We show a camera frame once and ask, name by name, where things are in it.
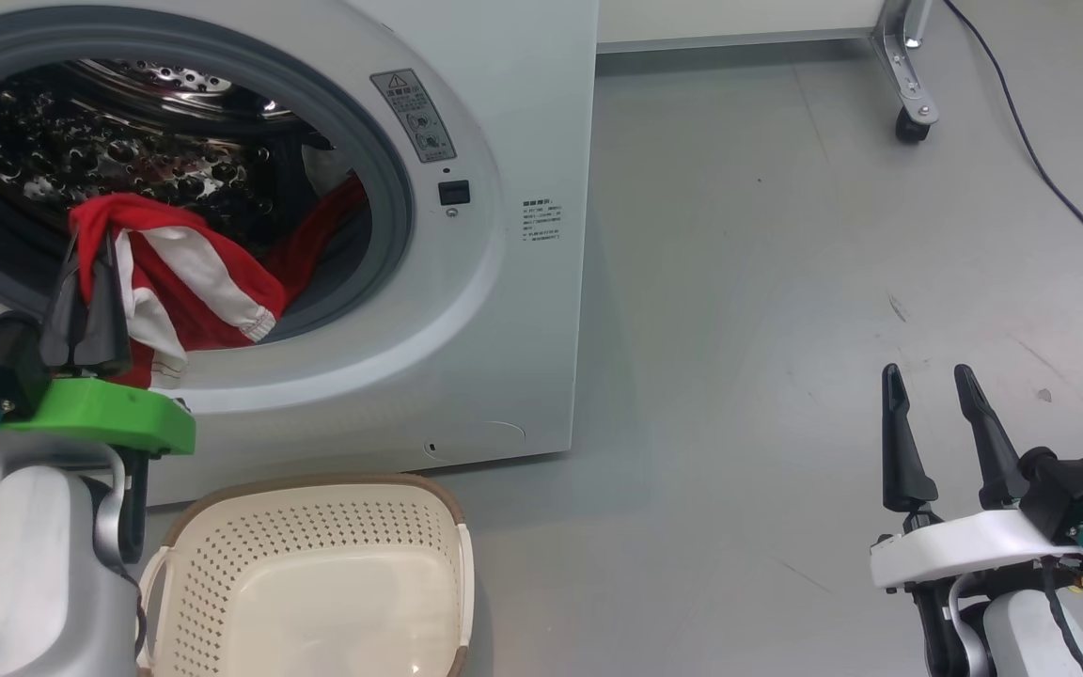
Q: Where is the red and white garment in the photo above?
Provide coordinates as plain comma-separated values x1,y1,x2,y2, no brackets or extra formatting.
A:
69,174,371,388

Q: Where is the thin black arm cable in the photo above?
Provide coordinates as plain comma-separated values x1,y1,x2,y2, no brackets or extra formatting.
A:
1040,559,1083,677

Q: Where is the cream perforated laundry basket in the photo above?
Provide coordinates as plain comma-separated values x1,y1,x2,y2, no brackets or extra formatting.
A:
135,473,475,677

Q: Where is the white cabinet panel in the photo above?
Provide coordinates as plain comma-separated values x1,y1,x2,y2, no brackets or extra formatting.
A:
596,0,881,53

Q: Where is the metal frame leg with caster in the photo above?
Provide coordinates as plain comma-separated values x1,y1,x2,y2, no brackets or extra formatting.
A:
871,0,940,144

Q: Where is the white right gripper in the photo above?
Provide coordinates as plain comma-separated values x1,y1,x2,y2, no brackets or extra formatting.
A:
871,364,1083,591

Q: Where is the grey warning label sticker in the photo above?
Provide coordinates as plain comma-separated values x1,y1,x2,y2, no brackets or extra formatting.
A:
370,69,457,164

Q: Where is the black floor cable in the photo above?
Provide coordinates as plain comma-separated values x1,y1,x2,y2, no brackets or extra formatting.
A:
941,0,1083,294

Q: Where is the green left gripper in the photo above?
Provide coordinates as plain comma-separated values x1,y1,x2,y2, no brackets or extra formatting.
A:
0,230,196,459

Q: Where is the white front-load washing machine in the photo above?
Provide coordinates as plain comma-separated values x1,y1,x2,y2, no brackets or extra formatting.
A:
0,0,599,509

